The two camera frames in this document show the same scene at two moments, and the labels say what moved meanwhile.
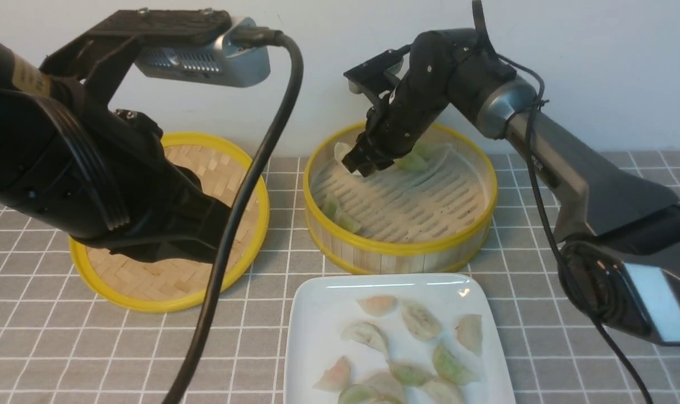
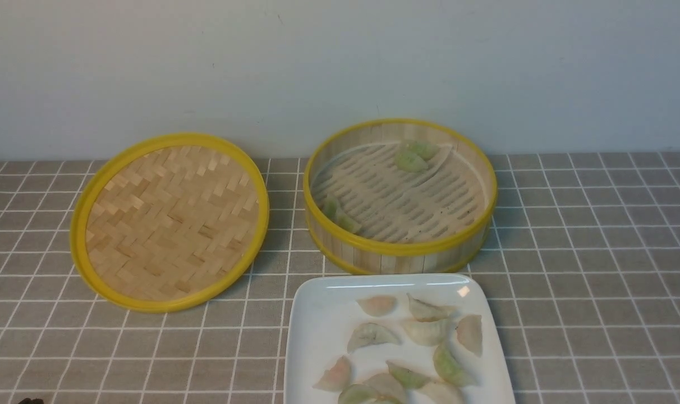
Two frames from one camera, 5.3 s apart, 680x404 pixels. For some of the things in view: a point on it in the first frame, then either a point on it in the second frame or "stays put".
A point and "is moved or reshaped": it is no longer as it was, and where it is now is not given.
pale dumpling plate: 420,322 is moved or reshaped
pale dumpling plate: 384,384 stays put
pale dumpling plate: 367,333 is moved or reshaped
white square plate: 411,327 stays put
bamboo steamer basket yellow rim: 430,210 stays put
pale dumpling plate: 469,332 stays put
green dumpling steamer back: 427,151 stays put
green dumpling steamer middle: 413,161 stays put
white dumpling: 341,149 -> 423,312
